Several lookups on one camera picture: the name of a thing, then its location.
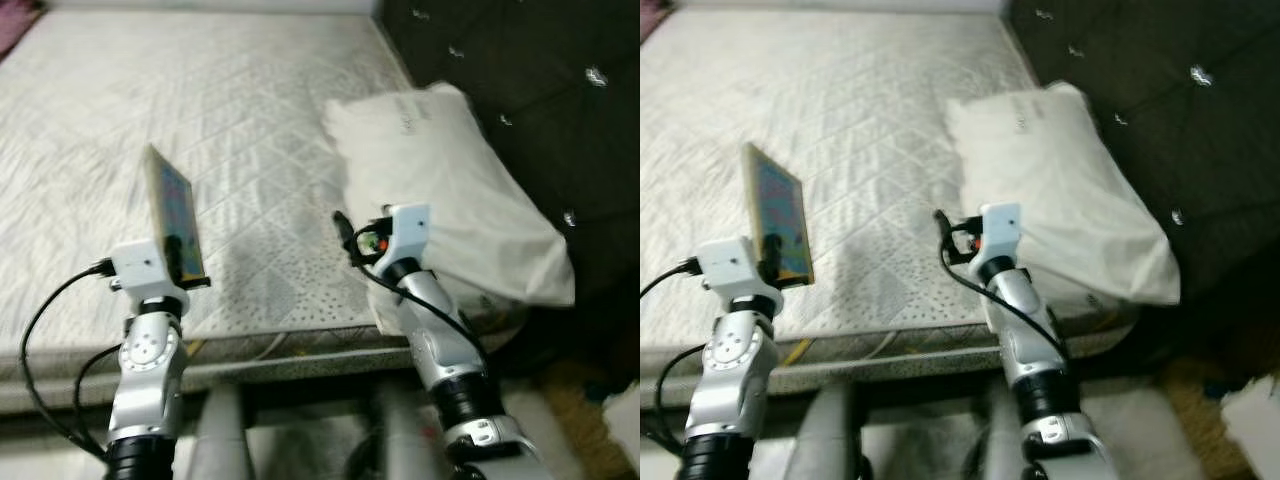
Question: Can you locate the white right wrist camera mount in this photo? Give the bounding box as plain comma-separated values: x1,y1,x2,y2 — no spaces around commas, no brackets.
978,203,1023,261
385,203,433,263

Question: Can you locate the silver robot leg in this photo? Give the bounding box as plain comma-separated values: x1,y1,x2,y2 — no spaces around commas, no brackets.
350,385,441,480
190,385,251,480
790,385,861,480
965,385,1041,480

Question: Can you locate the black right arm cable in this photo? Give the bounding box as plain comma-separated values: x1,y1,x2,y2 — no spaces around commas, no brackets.
345,250,491,361
940,245,1071,361

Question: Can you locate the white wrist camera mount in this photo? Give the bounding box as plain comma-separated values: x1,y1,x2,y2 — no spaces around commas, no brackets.
385,203,433,263
110,240,186,299
978,203,1023,261
697,238,776,299

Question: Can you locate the silver right robot leg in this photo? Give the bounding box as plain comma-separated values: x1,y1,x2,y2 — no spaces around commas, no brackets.
350,385,441,480
965,385,1041,480

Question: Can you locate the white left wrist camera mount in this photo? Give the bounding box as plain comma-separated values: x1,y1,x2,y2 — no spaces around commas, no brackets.
110,240,186,299
697,238,776,299

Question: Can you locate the brown fuzzy mat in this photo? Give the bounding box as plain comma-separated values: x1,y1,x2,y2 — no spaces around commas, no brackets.
1150,355,1231,480
530,360,606,480

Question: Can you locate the black tufted headboard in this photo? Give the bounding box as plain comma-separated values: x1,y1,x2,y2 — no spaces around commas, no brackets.
1005,0,1280,331
378,0,641,301

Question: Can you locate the silver left robot leg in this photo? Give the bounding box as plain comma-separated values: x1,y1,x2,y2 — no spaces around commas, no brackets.
790,385,861,480
190,385,251,480

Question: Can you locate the colourful children's book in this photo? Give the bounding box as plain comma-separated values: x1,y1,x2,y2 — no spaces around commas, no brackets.
742,143,814,289
143,143,208,286

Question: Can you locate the white pillow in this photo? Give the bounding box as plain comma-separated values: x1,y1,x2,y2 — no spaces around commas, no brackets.
323,82,578,336
945,82,1183,306

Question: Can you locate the grey quilted mattress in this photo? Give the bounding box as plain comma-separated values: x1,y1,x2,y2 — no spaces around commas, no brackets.
640,10,1141,406
0,10,531,411

